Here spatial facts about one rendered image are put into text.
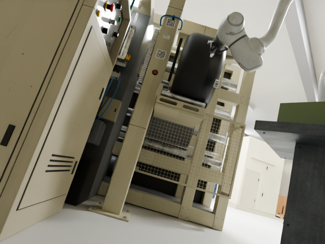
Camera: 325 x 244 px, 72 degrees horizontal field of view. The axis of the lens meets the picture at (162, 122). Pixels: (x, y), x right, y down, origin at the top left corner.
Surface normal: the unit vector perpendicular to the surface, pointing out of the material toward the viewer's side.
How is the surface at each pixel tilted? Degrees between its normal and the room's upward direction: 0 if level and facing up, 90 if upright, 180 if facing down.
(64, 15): 90
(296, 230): 90
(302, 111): 90
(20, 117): 90
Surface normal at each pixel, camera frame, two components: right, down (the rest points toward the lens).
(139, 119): 0.07, -0.20
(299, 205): -0.59, -0.34
